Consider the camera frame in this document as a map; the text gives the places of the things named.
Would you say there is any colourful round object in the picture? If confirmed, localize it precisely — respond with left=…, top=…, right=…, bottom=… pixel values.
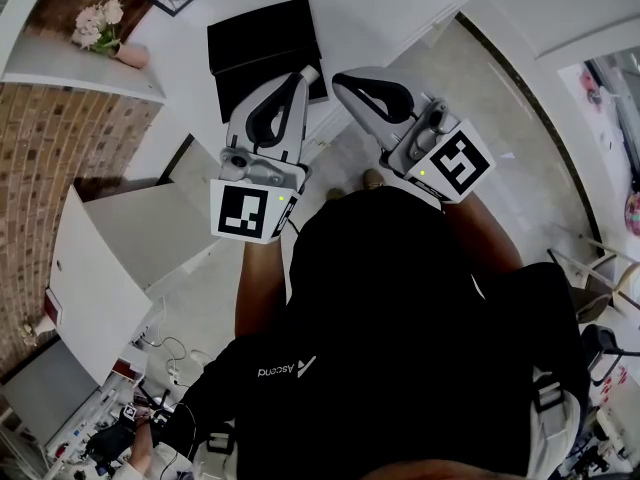
left=623, top=191, right=640, bottom=235

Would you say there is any black chair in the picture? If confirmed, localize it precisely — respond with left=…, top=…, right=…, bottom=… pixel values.
left=581, top=322, right=640, bottom=387

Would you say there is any grey backpack strap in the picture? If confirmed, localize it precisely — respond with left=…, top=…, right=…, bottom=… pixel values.
left=528, top=365, right=584, bottom=472

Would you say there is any white cabinet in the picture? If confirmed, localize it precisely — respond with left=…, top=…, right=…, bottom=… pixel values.
left=46, top=135, right=236, bottom=389

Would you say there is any person's right forearm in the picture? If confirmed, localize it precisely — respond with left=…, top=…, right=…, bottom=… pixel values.
left=441, top=198, right=525, bottom=275

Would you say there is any black box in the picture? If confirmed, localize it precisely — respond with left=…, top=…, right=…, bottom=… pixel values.
left=206, top=0, right=329, bottom=125

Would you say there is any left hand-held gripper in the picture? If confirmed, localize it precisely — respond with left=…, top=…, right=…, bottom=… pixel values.
left=209, top=64, right=322, bottom=246

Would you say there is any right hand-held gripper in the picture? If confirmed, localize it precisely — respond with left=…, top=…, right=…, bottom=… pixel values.
left=331, top=66, right=498, bottom=205

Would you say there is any white shelf board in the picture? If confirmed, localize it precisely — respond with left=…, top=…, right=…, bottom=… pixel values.
left=0, top=31, right=167, bottom=105

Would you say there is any dark red box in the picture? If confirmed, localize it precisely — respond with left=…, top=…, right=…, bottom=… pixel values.
left=43, top=287, right=65, bottom=327

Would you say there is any pink vase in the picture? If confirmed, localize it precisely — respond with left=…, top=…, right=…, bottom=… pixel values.
left=112, top=42, right=151, bottom=71

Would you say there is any person's black shirt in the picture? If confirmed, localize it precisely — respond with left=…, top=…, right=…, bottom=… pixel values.
left=174, top=186, right=592, bottom=480

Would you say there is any another person's forearm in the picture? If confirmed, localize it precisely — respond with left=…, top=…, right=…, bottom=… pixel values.
left=127, top=417, right=157, bottom=478

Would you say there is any light wooden chair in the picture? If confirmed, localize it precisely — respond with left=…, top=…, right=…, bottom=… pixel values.
left=546, top=234, right=640, bottom=325

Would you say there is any person's left forearm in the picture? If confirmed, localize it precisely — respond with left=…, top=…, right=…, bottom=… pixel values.
left=233, top=239, right=297, bottom=340

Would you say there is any white cable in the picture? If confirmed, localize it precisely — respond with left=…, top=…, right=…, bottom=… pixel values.
left=142, top=335, right=202, bottom=387

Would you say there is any pale pink flower bouquet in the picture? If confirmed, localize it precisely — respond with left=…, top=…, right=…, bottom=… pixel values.
left=70, top=0, right=125, bottom=57

